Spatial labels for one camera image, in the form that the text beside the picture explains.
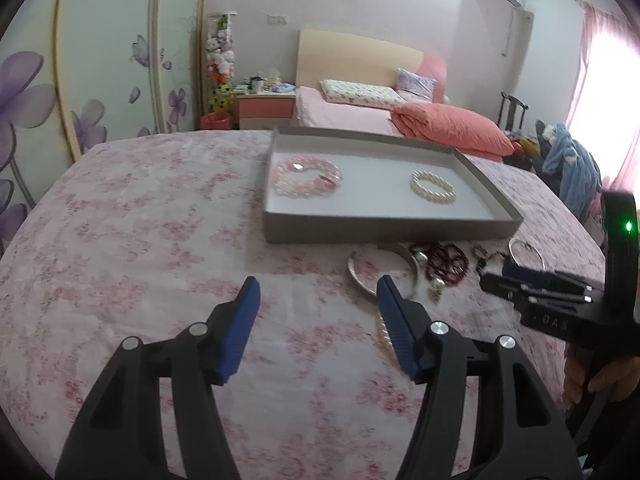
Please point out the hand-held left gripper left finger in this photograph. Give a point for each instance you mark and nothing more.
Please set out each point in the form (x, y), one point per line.
(239, 330)

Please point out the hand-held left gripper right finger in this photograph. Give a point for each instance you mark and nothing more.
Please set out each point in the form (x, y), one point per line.
(397, 330)

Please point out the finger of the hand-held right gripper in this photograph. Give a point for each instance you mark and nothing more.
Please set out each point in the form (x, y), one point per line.
(505, 290)
(530, 274)

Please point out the thin silver bangle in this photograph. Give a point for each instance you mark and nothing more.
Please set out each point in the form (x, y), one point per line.
(512, 247)

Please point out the wide silver bangle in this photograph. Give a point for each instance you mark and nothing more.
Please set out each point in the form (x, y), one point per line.
(356, 276)

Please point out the grey shallow cardboard tray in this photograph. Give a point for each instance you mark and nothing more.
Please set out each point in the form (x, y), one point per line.
(380, 195)

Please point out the person's right hand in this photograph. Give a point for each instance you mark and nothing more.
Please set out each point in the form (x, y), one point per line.
(615, 377)

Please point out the blue clothes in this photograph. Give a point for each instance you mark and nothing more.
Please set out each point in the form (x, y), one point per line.
(575, 170)

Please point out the colourful toy pile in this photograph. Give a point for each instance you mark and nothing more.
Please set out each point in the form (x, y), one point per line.
(527, 147)

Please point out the pink floral tablecloth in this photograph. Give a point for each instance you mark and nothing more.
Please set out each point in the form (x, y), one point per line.
(150, 240)

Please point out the dark wooden chair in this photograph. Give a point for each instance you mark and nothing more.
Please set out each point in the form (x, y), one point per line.
(512, 110)

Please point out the folded orange quilt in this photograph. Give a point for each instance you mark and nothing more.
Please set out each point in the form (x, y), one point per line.
(450, 127)

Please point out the pink curtain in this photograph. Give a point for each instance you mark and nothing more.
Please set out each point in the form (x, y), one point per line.
(610, 85)

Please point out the red trash bin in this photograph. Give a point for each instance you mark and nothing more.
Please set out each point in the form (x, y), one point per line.
(216, 121)

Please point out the bed with pink sheet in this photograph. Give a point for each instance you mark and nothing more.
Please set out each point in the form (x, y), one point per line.
(345, 117)

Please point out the pink and beige nightstand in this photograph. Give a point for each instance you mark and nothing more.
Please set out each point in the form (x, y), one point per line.
(265, 110)

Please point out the small purple floral pillow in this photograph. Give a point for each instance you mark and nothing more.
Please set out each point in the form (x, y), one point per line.
(415, 82)

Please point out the pink headboard panel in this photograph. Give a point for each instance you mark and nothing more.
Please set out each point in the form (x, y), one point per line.
(432, 67)

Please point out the white floral pillow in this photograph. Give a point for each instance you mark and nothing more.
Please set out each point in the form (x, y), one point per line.
(360, 92)

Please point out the white air conditioner pipe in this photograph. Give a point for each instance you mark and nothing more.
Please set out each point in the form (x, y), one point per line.
(520, 30)

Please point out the plush toy tower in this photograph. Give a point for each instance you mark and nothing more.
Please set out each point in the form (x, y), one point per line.
(221, 60)

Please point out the beige wooden headboard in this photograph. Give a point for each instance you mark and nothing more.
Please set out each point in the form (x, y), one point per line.
(350, 57)

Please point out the flower print sliding wardrobe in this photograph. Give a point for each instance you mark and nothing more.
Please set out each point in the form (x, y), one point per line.
(100, 60)

